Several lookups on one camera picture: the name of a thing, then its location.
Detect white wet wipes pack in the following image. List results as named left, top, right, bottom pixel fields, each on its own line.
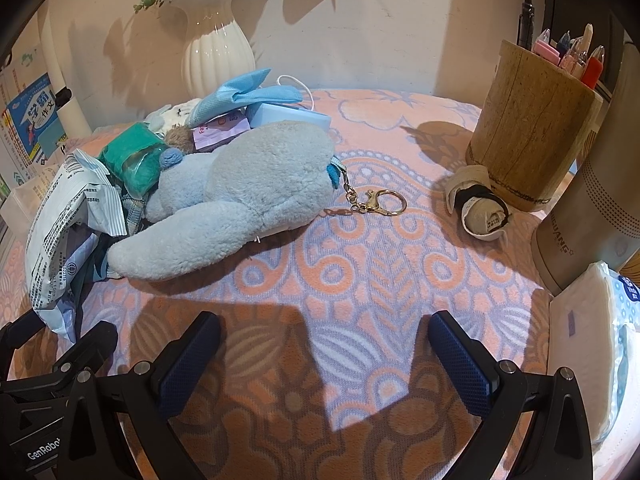
left=25, top=150, right=127, bottom=342

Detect green tape roll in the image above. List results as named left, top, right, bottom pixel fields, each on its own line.
left=99, top=122, right=168, bottom=200

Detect light blue plush toy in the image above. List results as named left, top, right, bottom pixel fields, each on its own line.
left=107, top=122, right=340, bottom=281

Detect brown fuzzy scrunchie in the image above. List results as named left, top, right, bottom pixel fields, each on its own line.
left=164, top=126, right=196, bottom=154

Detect purple tissue pack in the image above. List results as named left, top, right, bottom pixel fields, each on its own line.
left=192, top=112, right=250, bottom=152

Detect blue face masks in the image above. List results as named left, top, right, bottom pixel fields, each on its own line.
left=186, top=68, right=303, bottom=128

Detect light blue round bowl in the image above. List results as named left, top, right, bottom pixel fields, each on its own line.
left=245, top=103, right=331, bottom=132

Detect white tissue pack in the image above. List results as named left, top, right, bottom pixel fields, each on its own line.
left=548, top=262, right=639, bottom=465

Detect beige cylinder speaker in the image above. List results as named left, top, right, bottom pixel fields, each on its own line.
left=532, top=42, right=640, bottom=295

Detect pink patterned blanket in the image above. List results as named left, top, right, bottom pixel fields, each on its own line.
left=0, top=88, right=640, bottom=480

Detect white cloud plush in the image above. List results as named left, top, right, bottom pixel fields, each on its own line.
left=142, top=98, right=202, bottom=139

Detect white lamp pole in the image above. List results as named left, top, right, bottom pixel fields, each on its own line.
left=37, top=1, right=92, bottom=139

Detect stack of books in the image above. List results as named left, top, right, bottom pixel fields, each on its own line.
left=0, top=44, right=72, bottom=241

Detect blue study book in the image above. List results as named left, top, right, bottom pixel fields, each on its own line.
left=3, top=73, right=67, bottom=165

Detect wooden pen holder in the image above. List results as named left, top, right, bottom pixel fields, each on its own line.
left=465, top=41, right=603, bottom=211

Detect white ribbed vase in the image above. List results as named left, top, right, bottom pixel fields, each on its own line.
left=174, top=0, right=256, bottom=98

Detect pens in holder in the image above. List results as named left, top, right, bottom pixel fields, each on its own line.
left=516, top=0, right=605, bottom=89

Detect gold keychain clasp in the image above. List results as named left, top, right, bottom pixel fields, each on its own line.
left=341, top=169, right=408, bottom=217

